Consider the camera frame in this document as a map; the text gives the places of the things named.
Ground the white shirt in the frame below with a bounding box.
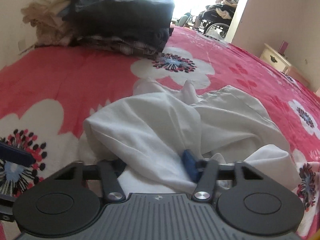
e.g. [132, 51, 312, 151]
[83, 80, 301, 194]

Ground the dark folded clothes stack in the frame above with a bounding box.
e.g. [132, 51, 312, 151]
[59, 0, 175, 59]

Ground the wheelchair with clothes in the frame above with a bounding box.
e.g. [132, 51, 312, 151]
[193, 0, 239, 38]

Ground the red floral blanket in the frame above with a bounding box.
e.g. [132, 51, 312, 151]
[1, 28, 319, 238]

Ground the cream nightstand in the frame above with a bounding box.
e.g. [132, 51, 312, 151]
[260, 43, 291, 74]

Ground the pink cup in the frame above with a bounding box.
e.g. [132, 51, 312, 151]
[278, 41, 289, 56]

